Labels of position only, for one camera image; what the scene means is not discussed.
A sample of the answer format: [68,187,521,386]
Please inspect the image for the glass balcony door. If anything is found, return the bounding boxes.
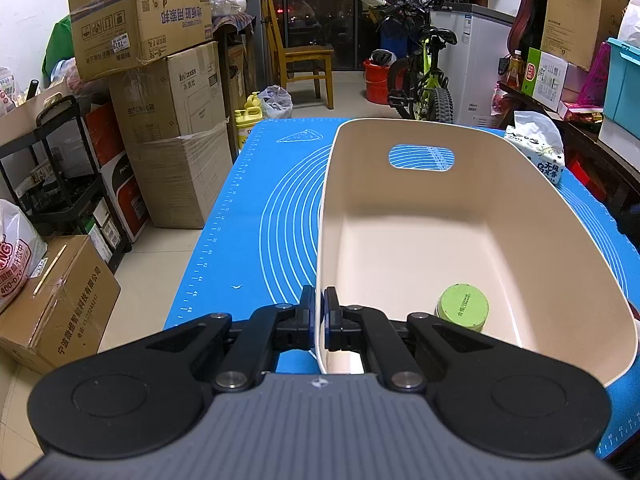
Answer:
[265,0,391,73]

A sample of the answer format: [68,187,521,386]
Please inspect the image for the beige plastic storage bin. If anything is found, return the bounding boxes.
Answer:
[315,118,640,388]

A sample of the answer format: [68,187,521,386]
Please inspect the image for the dark red bag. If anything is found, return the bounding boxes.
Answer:
[512,0,551,53]

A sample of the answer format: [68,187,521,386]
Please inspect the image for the orange drink bottle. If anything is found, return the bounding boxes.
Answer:
[506,50,525,88]

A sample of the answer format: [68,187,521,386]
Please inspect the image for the dark wooden side table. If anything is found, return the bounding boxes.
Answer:
[492,80,640,241]

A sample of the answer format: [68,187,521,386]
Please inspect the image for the blue silicone baking mat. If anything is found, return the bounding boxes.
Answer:
[167,119,640,461]

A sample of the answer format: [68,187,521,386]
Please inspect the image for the pink mesh bag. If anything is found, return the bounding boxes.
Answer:
[580,42,611,106]

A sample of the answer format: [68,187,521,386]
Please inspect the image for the tall cardboard box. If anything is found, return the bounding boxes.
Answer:
[541,0,630,72]

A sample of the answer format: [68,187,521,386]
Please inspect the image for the wooden chair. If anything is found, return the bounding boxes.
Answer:
[263,0,335,110]

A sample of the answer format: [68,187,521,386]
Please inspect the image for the green black bicycle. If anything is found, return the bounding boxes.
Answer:
[372,0,458,125]

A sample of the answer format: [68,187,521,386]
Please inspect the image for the plain brown cardboard box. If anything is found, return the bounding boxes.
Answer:
[109,41,223,141]

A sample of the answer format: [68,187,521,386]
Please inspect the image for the white purple plastic bag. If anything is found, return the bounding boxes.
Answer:
[257,85,294,121]

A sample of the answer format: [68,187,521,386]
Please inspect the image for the red bucket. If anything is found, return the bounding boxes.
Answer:
[363,59,396,106]

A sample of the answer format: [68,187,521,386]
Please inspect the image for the green bag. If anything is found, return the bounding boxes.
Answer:
[42,15,76,78]

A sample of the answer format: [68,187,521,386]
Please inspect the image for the brown shipping cardboard box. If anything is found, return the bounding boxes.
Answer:
[0,234,122,376]

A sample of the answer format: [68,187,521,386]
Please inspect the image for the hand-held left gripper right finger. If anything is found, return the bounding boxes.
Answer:
[322,286,501,392]

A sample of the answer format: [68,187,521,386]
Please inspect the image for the white red-print plastic bag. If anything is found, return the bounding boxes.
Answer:
[0,199,48,313]

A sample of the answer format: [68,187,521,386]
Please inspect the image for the large white plastic bag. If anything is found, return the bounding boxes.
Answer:
[617,0,640,48]

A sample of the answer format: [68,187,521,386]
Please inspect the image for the green round tin can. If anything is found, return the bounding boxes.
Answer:
[434,284,490,333]

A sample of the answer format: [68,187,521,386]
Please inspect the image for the red white appliance box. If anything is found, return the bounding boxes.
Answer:
[100,147,151,243]

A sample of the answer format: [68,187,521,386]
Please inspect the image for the open printed cardboard box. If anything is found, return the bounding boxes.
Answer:
[66,0,213,82]

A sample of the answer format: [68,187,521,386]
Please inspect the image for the yellow detergent jug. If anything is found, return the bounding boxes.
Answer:
[234,91,263,151]

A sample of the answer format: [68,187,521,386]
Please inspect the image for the white chest freezer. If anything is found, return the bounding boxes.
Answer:
[430,2,516,128]

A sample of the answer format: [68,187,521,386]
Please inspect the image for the teal plastic storage bin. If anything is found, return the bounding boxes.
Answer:
[602,37,640,141]

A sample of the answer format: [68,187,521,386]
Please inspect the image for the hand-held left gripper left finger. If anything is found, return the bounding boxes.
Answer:
[145,285,318,393]

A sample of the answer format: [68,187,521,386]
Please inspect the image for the black shelf cart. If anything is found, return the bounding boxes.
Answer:
[0,95,133,273]

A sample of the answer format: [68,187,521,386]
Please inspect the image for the white tissue pack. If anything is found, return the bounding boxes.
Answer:
[502,111,567,188]

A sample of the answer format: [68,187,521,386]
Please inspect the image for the taped brown cardboard box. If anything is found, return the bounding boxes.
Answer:
[131,120,235,230]

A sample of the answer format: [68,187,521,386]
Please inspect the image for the green white carton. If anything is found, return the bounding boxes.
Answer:
[521,47,571,111]

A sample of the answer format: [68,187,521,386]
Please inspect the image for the beige cardboard box with handle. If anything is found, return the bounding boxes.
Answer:
[0,80,76,133]

